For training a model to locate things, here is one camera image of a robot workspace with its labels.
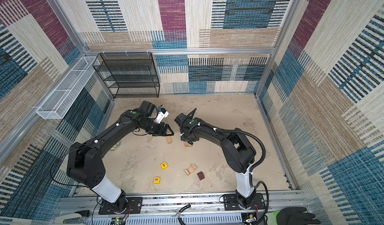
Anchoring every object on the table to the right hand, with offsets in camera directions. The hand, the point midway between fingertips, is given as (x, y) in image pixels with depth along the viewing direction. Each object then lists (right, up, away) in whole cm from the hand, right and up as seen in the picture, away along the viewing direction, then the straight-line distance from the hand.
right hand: (189, 139), depth 91 cm
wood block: (-1, -4, +2) cm, 5 cm away
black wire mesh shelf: (-43, +42, +17) cm, 63 cm away
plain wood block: (-13, -1, +5) cm, 14 cm away
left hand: (-10, +6, -9) cm, 14 cm away
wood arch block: (+1, -16, -8) cm, 18 cm away
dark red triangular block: (+6, -18, -10) cm, 21 cm away
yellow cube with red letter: (-14, -14, -6) cm, 20 cm away
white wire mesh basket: (-61, +28, -14) cm, 68 cm away
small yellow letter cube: (-17, -20, -12) cm, 28 cm away
